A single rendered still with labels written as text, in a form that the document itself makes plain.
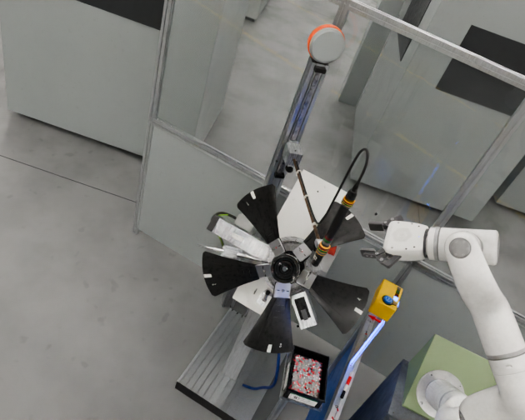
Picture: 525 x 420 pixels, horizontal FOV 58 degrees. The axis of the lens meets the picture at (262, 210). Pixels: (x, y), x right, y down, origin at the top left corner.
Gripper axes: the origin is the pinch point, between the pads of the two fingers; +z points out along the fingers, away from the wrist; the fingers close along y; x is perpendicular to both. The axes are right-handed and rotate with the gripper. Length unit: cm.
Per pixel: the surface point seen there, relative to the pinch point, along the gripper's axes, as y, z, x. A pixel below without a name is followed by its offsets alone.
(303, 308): -12, 46, 69
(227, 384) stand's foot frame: 6, 112, 140
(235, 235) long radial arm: -30, 77, 43
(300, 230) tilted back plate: -46, 55, 57
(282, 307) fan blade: -7, 51, 60
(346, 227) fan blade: -39, 28, 44
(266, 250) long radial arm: -28, 64, 51
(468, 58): -107, -13, 16
